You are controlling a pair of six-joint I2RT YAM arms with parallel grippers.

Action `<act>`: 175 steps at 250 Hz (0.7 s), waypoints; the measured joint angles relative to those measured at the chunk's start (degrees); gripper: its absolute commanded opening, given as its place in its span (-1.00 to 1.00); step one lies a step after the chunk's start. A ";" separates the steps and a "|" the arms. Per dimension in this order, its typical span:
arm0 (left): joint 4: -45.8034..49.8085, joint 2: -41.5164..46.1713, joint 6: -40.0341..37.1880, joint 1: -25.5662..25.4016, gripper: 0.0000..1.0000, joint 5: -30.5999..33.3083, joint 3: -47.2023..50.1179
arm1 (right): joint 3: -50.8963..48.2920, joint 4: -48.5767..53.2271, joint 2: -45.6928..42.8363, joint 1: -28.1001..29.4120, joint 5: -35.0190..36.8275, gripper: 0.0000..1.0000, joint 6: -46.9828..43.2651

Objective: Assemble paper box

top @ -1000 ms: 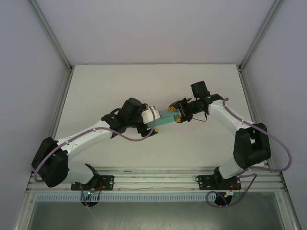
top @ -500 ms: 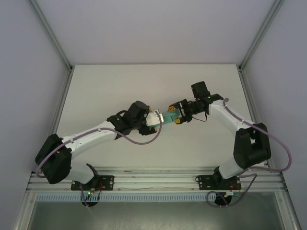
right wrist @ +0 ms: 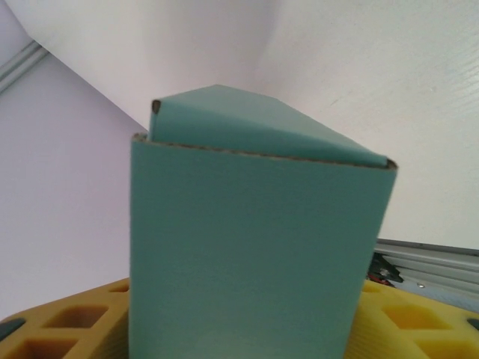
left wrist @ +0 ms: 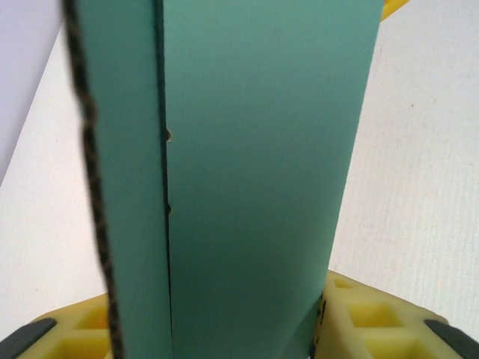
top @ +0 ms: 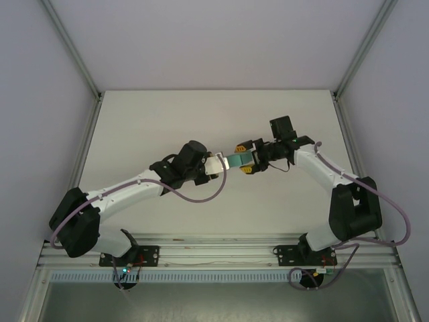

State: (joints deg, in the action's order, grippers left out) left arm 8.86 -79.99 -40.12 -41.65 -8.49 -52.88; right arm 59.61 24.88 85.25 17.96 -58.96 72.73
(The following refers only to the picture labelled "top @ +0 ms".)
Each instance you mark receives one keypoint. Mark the teal paper box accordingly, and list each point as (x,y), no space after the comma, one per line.
(238,160)

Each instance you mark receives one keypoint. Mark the small circuit board with LED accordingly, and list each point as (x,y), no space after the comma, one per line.
(126,269)

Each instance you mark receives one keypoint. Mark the aluminium frame post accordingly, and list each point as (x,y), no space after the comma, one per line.
(365,47)
(72,47)

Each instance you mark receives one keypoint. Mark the grey metal sheet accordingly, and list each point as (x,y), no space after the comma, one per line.
(218,302)

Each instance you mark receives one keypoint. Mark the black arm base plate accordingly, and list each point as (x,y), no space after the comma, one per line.
(285,253)
(151,255)

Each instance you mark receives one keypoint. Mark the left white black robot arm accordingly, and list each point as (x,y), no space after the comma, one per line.
(127,188)

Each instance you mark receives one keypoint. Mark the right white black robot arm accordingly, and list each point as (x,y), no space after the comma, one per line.
(318,167)

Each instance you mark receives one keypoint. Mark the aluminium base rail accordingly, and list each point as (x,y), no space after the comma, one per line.
(218,251)

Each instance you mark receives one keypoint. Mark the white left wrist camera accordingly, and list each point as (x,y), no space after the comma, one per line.
(214,165)

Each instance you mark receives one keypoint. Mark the aluminium frame side rail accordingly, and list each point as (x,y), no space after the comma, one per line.
(362,161)
(78,157)

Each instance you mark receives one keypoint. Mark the small connector with yellow plug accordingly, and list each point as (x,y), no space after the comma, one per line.
(322,270)

